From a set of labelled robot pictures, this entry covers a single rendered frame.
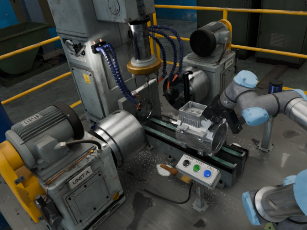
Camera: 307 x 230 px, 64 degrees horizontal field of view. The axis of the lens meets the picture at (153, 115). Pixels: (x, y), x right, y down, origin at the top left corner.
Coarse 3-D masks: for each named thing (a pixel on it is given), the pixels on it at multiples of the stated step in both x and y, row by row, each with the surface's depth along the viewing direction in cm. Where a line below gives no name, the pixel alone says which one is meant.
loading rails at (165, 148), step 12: (156, 120) 157; (156, 132) 146; (168, 132) 152; (156, 144) 148; (168, 144) 140; (180, 144) 135; (168, 156) 143; (180, 156) 138; (192, 156) 130; (204, 156) 124; (216, 156) 133; (228, 156) 127; (240, 156) 123; (216, 168) 122; (228, 168) 116; (240, 168) 126; (228, 180) 121
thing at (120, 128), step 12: (108, 120) 119; (120, 120) 118; (132, 120) 120; (96, 132) 114; (108, 132) 113; (120, 132) 115; (132, 132) 118; (144, 132) 122; (108, 144) 111; (120, 144) 113; (132, 144) 117; (144, 144) 125; (120, 156) 115; (132, 156) 121
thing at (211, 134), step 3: (180, 120) 124; (225, 120) 120; (177, 123) 124; (180, 123) 124; (225, 123) 121; (210, 132) 114; (213, 132) 113; (210, 135) 114; (213, 135) 114; (213, 153) 121; (210, 156) 120
